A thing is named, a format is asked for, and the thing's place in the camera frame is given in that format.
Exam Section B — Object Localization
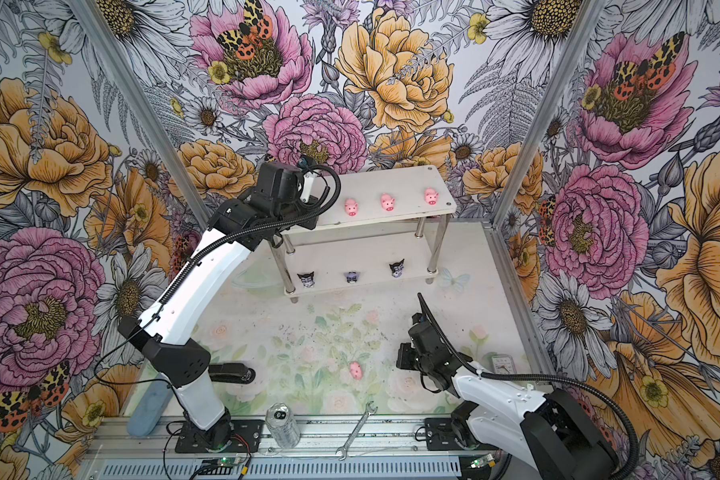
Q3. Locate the black corrugated cable left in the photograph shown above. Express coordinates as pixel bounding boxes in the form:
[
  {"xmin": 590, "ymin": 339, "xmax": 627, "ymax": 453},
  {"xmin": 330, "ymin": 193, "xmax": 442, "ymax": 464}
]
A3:
[{"xmin": 92, "ymin": 157, "xmax": 342, "ymax": 385}]

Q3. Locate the black white kuromi toy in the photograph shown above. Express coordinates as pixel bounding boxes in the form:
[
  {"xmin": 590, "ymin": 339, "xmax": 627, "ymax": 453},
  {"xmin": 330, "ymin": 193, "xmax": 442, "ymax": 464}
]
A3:
[{"xmin": 298, "ymin": 272, "xmax": 315, "ymax": 288}]

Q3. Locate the small white clock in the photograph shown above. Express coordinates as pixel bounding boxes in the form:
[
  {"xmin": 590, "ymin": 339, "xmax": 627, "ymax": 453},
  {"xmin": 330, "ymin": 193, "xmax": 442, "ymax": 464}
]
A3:
[{"xmin": 491, "ymin": 354, "xmax": 517, "ymax": 375}]

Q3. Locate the pink pig toy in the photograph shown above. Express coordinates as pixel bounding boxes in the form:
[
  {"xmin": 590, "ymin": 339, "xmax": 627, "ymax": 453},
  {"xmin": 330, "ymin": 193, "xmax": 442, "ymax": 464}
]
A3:
[
  {"xmin": 424, "ymin": 188, "xmax": 439, "ymax": 206},
  {"xmin": 349, "ymin": 362, "xmax": 364, "ymax": 380},
  {"xmin": 344, "ymin": 198, "xmax": 359, "ymax": 217},
  {"xmin": 380, "ymin": 193, "xmax": 396, "ymax": 212}
]

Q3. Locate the silver wrench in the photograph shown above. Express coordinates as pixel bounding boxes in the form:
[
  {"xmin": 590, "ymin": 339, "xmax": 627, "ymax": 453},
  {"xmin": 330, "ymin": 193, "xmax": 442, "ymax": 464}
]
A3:
[{"xmin": 336, "ymin": 401, "xmax": 378, "ymax": 461}]

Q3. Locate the green circuit board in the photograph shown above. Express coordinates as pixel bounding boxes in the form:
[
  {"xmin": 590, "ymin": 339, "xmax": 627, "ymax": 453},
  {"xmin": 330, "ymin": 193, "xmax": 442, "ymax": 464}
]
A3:
[
  {"xmin": 199, "ymin": 457, "xmax": 249, "ymax": 476},
  {"xmin": 469, "ymin": 453, "xmax": 496, "ymax": 470}
]

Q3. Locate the aluminium front rail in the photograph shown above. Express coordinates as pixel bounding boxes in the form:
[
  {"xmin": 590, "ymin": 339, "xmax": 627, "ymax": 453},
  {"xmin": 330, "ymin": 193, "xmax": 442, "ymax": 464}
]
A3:
[{"xmin": 83, "ymin": 414, "xmax": 432, "ymax": 461}]

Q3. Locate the black corrugated cable right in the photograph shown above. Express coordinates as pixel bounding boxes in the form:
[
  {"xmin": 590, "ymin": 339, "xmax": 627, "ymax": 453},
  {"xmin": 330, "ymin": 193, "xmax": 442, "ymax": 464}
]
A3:
[{"xmin": 416, "ymin": 292, "xmax": 640, "ymax": 480}]

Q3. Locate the black corrugated cable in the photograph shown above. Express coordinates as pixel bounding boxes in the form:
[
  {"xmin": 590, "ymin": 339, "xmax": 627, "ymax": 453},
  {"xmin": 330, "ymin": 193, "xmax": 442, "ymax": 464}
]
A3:
[
  {"xmin": 92, "ymin": 157, "xmax": 342, "ymax": 385},
  {"xmin": 416, "ymin": 292, "xmax": 640, "ymax": 480}
]

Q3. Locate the green circuit board right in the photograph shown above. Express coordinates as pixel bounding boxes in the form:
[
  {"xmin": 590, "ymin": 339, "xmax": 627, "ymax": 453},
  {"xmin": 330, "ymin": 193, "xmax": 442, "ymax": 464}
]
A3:
[{"xmin": 469, "ymin": 453, "xmax": 496, "ymax": 470}]

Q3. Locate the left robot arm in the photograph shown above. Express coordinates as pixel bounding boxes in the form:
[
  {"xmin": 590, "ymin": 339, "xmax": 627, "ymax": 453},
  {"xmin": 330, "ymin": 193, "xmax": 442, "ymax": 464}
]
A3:
[{"xmin": 118, "ymin": 158, "xmax": 341, "ymax": 438}]

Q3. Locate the silver drink can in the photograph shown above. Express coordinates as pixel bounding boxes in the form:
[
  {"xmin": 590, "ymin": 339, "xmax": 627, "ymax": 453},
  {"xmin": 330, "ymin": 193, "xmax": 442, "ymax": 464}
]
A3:
[{"xmin": 265, "ymin": 403, "xmax": 301, "ymax": 449}]

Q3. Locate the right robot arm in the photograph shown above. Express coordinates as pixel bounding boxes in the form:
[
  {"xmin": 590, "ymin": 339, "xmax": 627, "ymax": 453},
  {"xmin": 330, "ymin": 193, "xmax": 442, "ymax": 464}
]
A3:
[{"xmin": 396, "ymin": 313, "xmax": 619, "ymax": 479}]

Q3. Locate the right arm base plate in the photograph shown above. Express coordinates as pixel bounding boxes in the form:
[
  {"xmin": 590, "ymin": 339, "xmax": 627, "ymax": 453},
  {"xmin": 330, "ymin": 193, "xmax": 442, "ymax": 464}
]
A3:
[{"xmin": 424, "ymin": 417, "xmax": 466, "ymax": 451}]

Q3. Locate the black purple kuromi toy front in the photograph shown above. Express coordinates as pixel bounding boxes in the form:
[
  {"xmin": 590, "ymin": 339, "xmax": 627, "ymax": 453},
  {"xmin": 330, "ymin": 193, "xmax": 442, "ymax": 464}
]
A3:
[{"xmin": 345, "ymin": 271, "xmax": 359, "ymax": 284}]

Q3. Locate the blue grey sponge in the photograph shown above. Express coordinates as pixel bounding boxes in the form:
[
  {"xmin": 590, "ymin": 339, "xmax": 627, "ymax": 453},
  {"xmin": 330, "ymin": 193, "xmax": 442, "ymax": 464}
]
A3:
[{"xmin": 126, "ymin": 377, "xmax": 174, "ymax": 438}]

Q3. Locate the black purple kuromi toy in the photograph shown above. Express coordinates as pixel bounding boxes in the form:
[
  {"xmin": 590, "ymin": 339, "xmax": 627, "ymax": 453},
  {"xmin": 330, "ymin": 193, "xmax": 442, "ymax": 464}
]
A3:
[
  {"xmin": 345, "ymin": 271, "xmax": 359, "ymax": 284},
  {"xmin": 389, "ymin": 259, "xmax": 405, "ymax": 278}
]

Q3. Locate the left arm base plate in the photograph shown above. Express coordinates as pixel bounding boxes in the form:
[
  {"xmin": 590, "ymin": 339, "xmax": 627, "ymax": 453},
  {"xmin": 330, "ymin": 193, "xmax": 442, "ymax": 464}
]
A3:
[{"xmin": 175, "ymin": 419, "xmax": 264, "ymax": 454}]

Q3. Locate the black purple kuromi toy back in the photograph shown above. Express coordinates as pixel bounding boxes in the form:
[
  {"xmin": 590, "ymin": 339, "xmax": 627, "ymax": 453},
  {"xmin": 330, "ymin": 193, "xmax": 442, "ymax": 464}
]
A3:
[{"xmin": 389, "ymin": 259, "xmax": 405, "ymax": 278}]

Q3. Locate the white two-tier shelf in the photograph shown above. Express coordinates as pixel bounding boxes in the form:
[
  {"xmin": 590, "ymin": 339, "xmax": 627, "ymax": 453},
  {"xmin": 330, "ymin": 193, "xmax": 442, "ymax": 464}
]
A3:
[{"xmin": 272, "ymin": 165, "xmax": 456, "ymax": 302}]

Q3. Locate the green circuit board left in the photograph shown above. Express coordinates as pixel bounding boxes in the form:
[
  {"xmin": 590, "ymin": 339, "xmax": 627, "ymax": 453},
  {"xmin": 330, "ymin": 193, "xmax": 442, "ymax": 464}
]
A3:
[{"xmin": 199, "ymin": 457, "xmax": 249, "ymax": 476}]

